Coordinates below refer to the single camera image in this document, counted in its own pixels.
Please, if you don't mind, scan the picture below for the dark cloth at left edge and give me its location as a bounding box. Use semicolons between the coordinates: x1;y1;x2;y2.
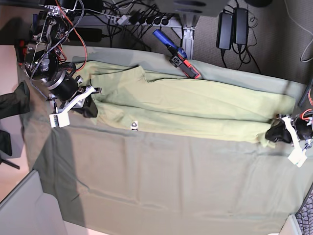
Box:
0;81;30;119

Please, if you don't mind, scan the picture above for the blue black corner clamp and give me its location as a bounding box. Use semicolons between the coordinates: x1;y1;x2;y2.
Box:
14;14;39;65

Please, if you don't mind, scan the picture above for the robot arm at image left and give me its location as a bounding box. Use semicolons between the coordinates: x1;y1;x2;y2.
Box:
16;0;101;118

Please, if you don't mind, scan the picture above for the grey-green table cloth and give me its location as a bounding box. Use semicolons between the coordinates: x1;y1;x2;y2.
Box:
17;46;313;235

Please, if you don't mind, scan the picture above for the light green T-shirt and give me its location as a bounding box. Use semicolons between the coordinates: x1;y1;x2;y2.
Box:
76;61;295;146

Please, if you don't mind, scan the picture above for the white power strip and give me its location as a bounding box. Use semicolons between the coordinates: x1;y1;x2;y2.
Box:
105;14;181;28

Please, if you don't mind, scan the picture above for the aluminium table leg frame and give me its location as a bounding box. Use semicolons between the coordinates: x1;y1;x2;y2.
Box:
172;13;199;59

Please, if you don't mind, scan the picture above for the black power adapter under table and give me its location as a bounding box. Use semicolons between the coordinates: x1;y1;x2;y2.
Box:
76;27;102;42

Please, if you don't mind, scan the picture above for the blue orange bar clamp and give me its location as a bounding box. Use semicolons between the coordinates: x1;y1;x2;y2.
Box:
153;29;201;79

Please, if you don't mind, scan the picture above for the black power brick pair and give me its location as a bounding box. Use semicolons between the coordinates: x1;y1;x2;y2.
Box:
216;7;249;50

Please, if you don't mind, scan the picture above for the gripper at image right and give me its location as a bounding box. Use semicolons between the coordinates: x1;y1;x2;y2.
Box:
265;110;313;143

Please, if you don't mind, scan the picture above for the grey white bin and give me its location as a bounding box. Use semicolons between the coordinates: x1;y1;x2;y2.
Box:
0;170;67;235

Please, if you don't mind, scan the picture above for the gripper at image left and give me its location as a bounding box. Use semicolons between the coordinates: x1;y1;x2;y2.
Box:
46;75;101;118

